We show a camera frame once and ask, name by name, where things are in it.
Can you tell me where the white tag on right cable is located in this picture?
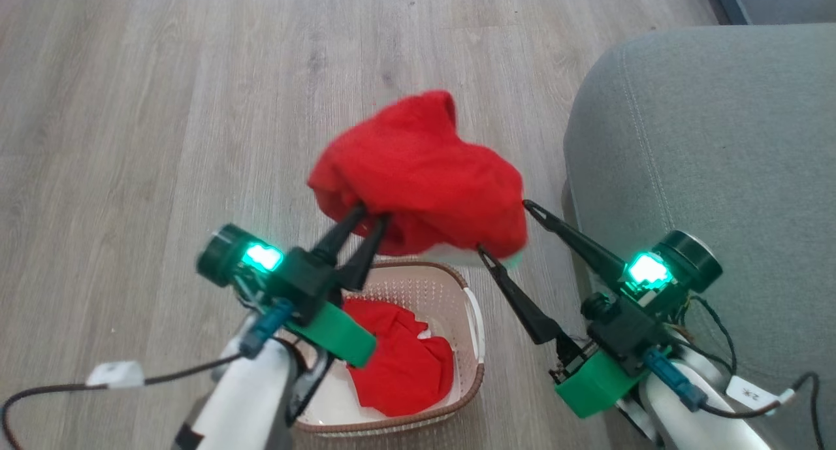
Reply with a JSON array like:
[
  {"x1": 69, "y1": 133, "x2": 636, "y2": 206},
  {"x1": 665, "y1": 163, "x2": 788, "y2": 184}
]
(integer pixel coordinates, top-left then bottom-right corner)
[{"x1": 726, "y1": 374, "x2": 795, "y2": 412}]

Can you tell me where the white tag on cable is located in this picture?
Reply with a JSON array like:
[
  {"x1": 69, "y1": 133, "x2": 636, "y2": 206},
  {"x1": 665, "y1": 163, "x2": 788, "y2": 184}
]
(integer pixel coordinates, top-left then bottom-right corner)
[
  {"x1": 86, "y1": 361, "x2": 145, "y2": 389},
  {"x1": 726, "y1": 374, "x2": 795, "y2": 412}
]

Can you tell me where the red garment with white trim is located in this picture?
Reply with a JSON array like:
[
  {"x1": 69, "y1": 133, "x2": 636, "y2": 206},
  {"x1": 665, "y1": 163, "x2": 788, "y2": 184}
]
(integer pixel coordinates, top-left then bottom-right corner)
[{"x1": 307, "y1": 89, "x2": 528, "y2": 271}]

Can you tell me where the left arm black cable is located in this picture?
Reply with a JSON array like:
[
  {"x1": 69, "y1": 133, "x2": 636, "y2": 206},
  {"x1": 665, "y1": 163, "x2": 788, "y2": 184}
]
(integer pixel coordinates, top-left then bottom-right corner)
[{"x1": 0, "y1": 298, "x2": 296, "y2": 450}]

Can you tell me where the grey fabric sofa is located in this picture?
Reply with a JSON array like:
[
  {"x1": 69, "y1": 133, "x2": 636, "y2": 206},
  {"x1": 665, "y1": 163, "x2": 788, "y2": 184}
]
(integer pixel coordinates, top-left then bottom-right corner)
[{"x1": 562, "y1": 23, "x2": 836, "y2": 450}]

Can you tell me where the white tag on left cable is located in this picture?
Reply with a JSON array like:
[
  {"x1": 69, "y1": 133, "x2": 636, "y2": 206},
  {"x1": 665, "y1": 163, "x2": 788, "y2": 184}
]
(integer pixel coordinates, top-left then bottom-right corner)
[{"x1": 86, "y1": 361, "x2": 145, "y2": 389}]

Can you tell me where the small red garment white label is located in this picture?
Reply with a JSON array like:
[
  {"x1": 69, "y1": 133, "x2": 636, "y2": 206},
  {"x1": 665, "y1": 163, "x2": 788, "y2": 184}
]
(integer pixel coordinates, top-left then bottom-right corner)
[{"x1": 341, "y1": 297, "x2": 455, "y2": 418}]

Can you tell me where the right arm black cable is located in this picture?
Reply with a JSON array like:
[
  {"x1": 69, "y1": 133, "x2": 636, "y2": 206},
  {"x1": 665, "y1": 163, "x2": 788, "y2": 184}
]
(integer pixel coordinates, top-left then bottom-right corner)
[{"x1": 642, "y1": 347, "x2": 826, "y2": 450}]

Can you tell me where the thin black right gripper cable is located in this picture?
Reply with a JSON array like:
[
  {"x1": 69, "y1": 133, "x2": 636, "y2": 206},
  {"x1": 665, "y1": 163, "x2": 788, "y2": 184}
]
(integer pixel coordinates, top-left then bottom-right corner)
[{"x1": 675, "y1": 295, "x2": 739, "y2": 376}]

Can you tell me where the cream perforated laundry basket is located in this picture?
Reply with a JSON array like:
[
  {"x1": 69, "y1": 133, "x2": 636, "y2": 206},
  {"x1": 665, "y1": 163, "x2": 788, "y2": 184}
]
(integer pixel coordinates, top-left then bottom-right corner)
[{"x1": 278, "y1": 259, "x2": 487, "y2": 436}]

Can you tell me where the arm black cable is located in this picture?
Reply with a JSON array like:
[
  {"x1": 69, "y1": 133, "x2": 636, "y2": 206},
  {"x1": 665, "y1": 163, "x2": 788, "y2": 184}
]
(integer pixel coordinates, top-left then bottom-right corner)
[
  {"x1": 642, "y1": 347, "x2": 826, "y2": 450},
  {"x1": 0, "y1": 298, "x2": 296, "y2": 450}
]

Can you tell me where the right gripper black green body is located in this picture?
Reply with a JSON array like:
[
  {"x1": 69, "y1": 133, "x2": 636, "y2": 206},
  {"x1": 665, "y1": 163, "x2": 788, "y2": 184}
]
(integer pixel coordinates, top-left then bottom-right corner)
[{"x1": 554, "y1": 231, "x2": 723, "y2": 419}]

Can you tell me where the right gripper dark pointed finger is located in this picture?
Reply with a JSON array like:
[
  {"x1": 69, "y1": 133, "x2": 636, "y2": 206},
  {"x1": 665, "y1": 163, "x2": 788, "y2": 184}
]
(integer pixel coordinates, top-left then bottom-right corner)
[
  {"x1": 476, "y1": 246, "x2": 580, "y2": 366},
  {"x1": 522, "y1": 200, "x2": 632, "y2": 285}
]

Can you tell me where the left gripper black green body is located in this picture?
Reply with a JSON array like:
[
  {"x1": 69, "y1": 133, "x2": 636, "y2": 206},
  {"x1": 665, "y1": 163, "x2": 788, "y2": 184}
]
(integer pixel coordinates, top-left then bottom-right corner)
[{"x1": 196, "y1": 223, "x2": 378, "y2": 368}]

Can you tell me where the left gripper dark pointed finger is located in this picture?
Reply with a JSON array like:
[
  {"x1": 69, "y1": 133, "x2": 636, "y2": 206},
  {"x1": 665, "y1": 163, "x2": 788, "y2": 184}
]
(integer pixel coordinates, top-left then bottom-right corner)
[
  {"x1": 340, "y1": 215, "x2": 392, "y2": 291},
  {"x1": 312, "y1": 204, "x2": 367, "y2": 265}
]

